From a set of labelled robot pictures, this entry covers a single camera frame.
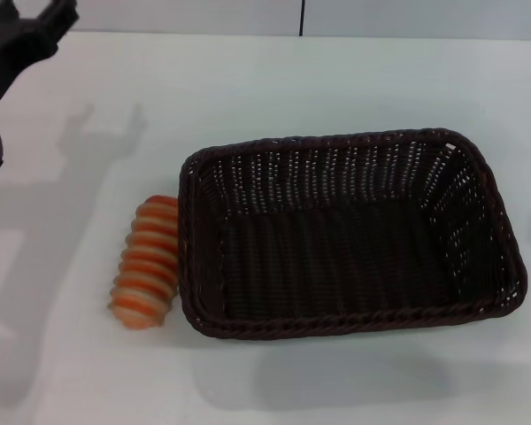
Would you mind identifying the orange striped bread roll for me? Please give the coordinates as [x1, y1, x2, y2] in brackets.
[109, 194, 181, 330]

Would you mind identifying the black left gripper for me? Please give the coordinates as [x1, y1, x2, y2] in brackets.
[0, 0, 81, 120]

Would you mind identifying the black woven plastic basket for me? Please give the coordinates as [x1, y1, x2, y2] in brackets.
[176, 127, 529, 340]

